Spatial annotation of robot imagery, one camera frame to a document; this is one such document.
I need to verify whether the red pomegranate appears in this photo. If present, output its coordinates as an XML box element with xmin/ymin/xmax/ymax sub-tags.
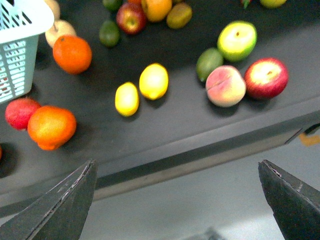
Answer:
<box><xmin>4</xmin><ymin>97</ymin><xmax>41</xmax><ymax>131</ymax></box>

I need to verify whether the yellow lemon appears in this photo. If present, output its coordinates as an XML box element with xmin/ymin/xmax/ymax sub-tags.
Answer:
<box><xmin>114</xmin><ymin>82</ymin><xmax>140</xmax><ymax>117</ymax></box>
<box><xmin>139</xmin><ymin>63</ymin><xmax>169</xmax><ymax>101</ymax></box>

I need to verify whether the orange beside lemon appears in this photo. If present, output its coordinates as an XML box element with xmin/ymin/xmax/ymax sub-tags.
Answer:
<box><xmin>52</xmin><ymin>34</ymin><xmax>92</xmax><ymax>75</ymax></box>

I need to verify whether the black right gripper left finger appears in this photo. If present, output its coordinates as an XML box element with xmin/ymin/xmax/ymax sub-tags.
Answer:
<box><xmin>0</xmin><ymin>160</ymin><xmax>97</xmax><ymax>240</ymax></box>

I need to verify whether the red apple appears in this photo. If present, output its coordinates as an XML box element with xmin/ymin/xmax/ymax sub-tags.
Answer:
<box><xmin>244</xmin><ymin>57</ymin><xmax>289</xmax><ymax>100</ymax></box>

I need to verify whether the black metal display shelf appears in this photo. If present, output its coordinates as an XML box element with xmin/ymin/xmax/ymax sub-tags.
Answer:
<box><xmin>0</xmin><ymin>0</ymin><xmax>320</xmax><ymax>217</ymax></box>

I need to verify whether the orange near small basket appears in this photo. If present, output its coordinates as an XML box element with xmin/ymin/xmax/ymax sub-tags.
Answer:
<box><xmin>27</xmin><ymin>105</ymin><xmax>77</xmax><ymax>151</ymax></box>

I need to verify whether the peach on shelf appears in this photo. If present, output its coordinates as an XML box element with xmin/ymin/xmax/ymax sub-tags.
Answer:
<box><xmin>205</xmin><ymin>65</ymin><xmax>247</xmax><ymax>108</ymax></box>

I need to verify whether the green apple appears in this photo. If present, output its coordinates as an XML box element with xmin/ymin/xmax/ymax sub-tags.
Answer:
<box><xmin>216</xmin><ymin>20</ymin><xmax>258</xmax><ymax>62</ymax></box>

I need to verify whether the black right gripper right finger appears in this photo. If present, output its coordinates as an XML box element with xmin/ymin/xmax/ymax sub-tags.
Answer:
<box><xmin>258</xmin><ymin>160</ymin><xmax>320</xmax><ymax>240</ymax></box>

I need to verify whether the beige pear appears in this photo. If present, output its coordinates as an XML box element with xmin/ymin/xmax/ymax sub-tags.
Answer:
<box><xmin>45</xmin><ymin>19</ymin><xmax>77</xmax><ymax>48</ymax></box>

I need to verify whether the small light blue basket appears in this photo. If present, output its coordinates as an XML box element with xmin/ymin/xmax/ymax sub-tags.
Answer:
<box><xmin>0</xmin><ymin>0</ymin><xmax>54</xmax><ymax>103</ymax></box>

